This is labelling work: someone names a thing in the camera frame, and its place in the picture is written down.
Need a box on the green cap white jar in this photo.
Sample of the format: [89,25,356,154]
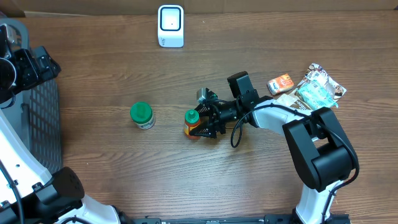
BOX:
[130,101,155,129]

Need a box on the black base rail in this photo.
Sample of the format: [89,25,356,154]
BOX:
[130,213,352,224]

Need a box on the dark grey mesh basket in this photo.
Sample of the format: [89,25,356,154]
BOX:
[1,18,63,174]

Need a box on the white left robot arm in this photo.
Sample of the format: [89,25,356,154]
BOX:
[1,19,131,223]

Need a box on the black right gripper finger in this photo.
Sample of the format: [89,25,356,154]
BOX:
[195,103,215,118]
[189,124,216,139]

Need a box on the clear snack bag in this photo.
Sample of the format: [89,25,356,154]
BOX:
[277,63,346,111]

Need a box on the green cap hot sauce bottle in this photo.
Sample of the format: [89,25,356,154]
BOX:
[183,110,200,140]

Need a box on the white barcode scanner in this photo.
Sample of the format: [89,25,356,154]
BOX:
[157,4,184,48]

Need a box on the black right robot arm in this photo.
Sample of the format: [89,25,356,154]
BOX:
[185,71,359,223]

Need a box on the teal wipes pack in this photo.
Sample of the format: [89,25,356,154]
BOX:
[297,81,338,110]

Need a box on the small orange box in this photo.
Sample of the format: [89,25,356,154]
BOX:
[267,73,294,96]

